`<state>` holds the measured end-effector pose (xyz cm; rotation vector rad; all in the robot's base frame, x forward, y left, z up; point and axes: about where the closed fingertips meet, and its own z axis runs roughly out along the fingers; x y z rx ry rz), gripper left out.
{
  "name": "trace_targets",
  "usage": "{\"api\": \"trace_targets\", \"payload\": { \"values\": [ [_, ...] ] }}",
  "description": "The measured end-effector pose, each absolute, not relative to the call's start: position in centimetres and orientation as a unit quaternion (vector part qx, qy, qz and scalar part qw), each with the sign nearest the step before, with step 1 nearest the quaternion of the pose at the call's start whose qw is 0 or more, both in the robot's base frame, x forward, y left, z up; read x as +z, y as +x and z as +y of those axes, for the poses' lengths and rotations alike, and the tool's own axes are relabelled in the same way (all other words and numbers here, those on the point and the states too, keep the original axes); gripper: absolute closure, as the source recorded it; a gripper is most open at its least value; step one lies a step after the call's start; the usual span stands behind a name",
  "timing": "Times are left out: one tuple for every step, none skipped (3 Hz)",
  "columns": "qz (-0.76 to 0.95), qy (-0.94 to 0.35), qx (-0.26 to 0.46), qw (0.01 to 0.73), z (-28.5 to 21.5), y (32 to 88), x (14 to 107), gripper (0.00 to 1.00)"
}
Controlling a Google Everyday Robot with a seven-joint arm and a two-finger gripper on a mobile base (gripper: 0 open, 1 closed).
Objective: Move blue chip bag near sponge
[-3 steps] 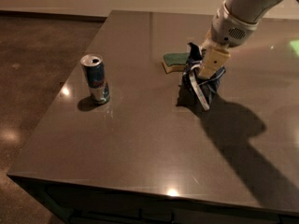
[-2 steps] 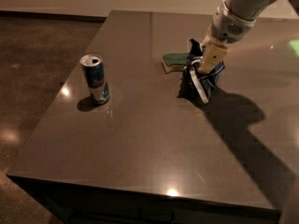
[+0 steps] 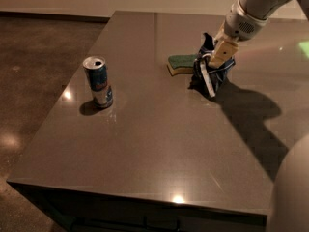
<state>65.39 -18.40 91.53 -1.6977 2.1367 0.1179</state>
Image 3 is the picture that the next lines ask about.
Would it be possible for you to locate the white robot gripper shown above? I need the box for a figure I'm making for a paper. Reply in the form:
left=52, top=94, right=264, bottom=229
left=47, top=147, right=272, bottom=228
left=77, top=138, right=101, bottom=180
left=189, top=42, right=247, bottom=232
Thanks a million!
left=208, top=0, right=268, bottom=69

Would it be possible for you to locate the blue chip bag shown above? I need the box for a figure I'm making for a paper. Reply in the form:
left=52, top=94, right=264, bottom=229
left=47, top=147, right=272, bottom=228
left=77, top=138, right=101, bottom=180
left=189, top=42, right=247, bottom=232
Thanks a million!
left=190, top=33, right=236, bottom=98

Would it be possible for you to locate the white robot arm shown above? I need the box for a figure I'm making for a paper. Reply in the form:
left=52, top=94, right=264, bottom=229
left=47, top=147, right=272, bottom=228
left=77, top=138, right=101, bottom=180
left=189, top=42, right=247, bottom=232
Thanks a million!
left=208, top=0, right=309, bottom=232

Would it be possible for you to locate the green and yellow sponge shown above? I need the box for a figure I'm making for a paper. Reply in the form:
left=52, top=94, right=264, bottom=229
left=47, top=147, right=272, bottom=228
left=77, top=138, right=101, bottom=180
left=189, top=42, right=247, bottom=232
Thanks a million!
left=167, top=54, right=196, bottom=76

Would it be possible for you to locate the blue and silver drink can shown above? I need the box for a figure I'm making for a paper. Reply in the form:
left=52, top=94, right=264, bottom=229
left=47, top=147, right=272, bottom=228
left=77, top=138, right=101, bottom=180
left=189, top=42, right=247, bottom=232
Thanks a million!
left=83, top=56, right=113, bottom=109

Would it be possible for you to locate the dark table base frame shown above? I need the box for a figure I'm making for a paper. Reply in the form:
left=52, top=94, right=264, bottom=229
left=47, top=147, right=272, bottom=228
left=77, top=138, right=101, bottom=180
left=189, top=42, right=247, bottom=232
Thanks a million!
left=9, top=180, right=267, bottom=232

